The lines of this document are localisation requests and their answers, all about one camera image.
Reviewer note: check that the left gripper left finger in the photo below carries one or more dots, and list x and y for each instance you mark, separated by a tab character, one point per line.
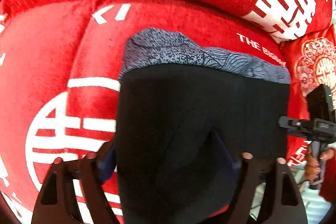
57	200

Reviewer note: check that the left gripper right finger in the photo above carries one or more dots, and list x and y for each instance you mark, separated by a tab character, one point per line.
281	201

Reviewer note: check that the black pants with grey waistband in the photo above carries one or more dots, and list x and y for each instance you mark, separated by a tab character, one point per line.
185	115

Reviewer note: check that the person's right hand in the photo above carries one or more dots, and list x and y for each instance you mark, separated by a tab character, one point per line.
312	168

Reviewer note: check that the red embroidered pillow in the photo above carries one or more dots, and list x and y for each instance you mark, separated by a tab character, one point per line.
311	62

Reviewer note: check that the red blanket with white characters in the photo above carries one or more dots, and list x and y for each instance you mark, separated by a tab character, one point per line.
61	62

